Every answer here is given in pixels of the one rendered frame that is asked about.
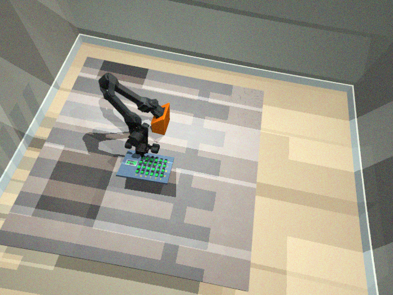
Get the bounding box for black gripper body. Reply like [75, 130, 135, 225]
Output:
[125, 138, 160, 154]

